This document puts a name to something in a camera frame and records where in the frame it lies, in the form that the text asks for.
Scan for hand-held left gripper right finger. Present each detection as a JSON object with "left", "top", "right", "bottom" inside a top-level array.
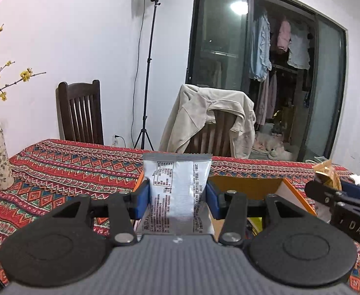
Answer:
[{"left": 206, "top": 180, "right": 318, "bottom": 247}]

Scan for black framed sliding glass door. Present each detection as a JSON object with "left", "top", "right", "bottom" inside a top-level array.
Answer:
[{"left": 186, "top": 0, "right": 348, "bottom": 163}]

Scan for thin black lamp cable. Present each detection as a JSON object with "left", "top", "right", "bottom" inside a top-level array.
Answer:
[{"left": 130, "top": 20, "right": 145, "bottom": 148}]

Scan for light blue hanging shirt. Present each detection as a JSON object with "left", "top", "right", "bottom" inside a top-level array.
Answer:
[{"left": 249, "top": 12, "right": 273, "bottom": 82}]

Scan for red orange cardboard box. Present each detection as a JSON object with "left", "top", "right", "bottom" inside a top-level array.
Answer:
[{"left": 134, "top": 174, "right": 318, "bottom": 243}]

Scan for pink hanging garment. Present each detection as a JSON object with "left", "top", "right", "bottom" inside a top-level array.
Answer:
[{"left": 277, "top": 18, "right": 292, "bottom": 53}]

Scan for pale pink hanging garments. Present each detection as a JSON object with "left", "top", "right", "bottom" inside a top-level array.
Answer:
[{"left": 255, "top": 71, "right": 279, "bottom": 125}]

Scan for silver packet with label table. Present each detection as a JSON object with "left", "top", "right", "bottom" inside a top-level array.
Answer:
[{"left": 142, "top": 153, "right": 213, "bottom": 226}]

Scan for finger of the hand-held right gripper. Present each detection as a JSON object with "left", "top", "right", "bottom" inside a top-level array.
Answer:
[
  {"left": 341, "top": 181, "right": 360, "bottom": 204},
  {"left": 305, "top": 180, "right": 360, "bottom": 214}
]

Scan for white hanging shirt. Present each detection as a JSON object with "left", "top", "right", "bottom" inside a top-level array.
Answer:
[{"left": 287, "top": 26, "right": 311, "bottom": 70}]

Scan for yellow flower branches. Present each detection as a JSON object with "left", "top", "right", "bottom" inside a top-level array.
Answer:
[{"left": 0, "top": 25, "right": 47, "bottom": 116}]

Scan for dark wooden chair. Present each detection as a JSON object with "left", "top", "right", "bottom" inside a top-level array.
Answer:
[{"left": 56, "top": 80, "right": 104, "bottom": 146}]

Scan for white fluffy bundle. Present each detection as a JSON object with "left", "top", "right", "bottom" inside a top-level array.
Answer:
[{"left": 254, "top": 132, "right": 295, "bottom": 161}]

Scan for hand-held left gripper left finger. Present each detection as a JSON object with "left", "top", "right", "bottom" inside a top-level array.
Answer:
[{"left": 46, "top": 179, "right": 152, "bottom": 247}]

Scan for beige jacket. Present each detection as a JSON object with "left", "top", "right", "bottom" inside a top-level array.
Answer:
[{"left": 158, "top": 84, "right": 257, "bottom": 160}]

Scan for brown wooden chair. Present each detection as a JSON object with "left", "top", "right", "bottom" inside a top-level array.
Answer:
[{"left": 184, "top": 111, "right": 233, "bottom": 157}]

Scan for orange gold snack packet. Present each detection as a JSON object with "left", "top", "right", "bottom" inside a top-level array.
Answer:
[{"left": 313, "top": 160, "right": 343, "bottom": 191}]

